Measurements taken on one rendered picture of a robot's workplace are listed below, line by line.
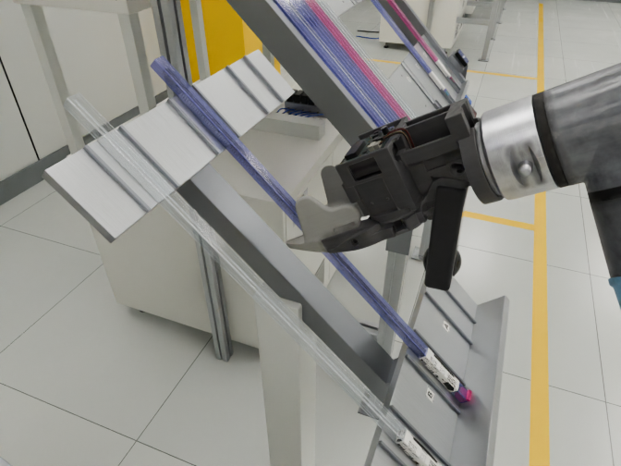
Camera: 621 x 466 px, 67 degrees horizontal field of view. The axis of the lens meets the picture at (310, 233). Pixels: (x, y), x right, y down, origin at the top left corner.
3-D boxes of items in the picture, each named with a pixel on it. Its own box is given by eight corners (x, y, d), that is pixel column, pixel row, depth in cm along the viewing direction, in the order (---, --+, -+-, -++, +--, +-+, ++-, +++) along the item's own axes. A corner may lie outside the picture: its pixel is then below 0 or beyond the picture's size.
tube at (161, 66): (461, 394, 57) (469, 392, 56) (459, 403, 56) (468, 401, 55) (158, 62, 47) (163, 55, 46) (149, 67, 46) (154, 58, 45)
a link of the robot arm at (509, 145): (560, 161, 41) (561, 210, 34) (505, 177, 43) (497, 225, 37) (532, 81, 38) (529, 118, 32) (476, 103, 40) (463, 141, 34)
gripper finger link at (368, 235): (325, 222, 48) (406, 191, 44) (334, 237, 48) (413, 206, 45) (316, 246, 44) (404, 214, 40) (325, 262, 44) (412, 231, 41)
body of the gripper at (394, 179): (353, 136, 47) (474, 88, 40) (390, 207, 50) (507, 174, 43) (326, 170, 41) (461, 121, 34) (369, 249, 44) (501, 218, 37)
